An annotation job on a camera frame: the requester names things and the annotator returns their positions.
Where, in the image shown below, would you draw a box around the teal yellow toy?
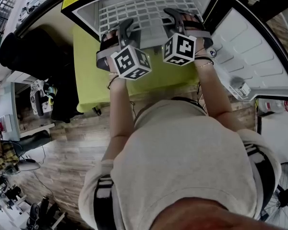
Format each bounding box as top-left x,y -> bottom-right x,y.
43,84 -> 57,106

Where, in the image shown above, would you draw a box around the white cable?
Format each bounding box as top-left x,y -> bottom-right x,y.
196,81 -> 204,105

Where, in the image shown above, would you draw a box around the black draped cloth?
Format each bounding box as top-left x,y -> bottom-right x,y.
0,27 -> 84,123

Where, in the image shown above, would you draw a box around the white black floral bag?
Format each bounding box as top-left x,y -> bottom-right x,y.
30,79 -> 53,116

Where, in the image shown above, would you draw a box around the person's black trousers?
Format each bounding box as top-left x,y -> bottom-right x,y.
134,96 -> 207,123

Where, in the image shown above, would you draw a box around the white fridge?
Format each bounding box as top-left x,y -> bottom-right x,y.
60,0 -> 228,50

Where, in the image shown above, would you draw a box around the person's left hand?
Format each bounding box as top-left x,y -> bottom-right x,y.
102,29 -> 122,52

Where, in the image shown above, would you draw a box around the person's left forearm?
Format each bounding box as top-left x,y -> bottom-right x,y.
102,67 -> 135,161

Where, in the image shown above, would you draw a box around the person's right forearm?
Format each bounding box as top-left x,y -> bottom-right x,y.
194,38 -> 247,131

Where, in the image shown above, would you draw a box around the person's beige shirt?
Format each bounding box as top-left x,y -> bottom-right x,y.
78,99 -> 283,230

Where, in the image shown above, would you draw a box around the black white shoulder harness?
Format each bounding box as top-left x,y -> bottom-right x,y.
93,144 -> 276,230

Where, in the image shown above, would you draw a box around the gold chain bracelet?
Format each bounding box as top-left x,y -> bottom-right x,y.
196,61 -> 214,69

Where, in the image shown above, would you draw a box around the white box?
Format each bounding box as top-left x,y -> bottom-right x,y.
1,114 -> 14,133

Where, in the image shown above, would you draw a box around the person's face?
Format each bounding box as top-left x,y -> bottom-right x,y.
150,197 -> 262,230

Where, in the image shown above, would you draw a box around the black wrist band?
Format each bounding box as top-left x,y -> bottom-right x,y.
194,56 -> 215,66

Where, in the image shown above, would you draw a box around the light blue desk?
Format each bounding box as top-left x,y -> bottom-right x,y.
0,82 -> 56,141

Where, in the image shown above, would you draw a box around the black cord bracelet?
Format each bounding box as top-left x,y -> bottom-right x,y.
107,75 -> 120,90

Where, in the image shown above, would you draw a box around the white wire rack shelf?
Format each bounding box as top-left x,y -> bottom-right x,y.
98,0 -> 204,49

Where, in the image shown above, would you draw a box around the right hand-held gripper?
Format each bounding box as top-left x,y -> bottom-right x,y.
162,7 -> 214,67

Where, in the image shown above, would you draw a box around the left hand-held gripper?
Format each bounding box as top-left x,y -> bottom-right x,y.
96,18 -> 152,81

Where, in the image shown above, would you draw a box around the green tablecloth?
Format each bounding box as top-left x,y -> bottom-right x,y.
73,24 -> 200,114

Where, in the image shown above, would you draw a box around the white side table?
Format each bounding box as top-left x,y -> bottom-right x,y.
6,71 -> 38,83

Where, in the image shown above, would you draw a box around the person's right hand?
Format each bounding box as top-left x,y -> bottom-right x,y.
179,11 -> 204,33

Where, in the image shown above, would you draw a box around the large clear water bottle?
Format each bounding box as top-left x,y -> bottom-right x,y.
257,99 -> 288,116

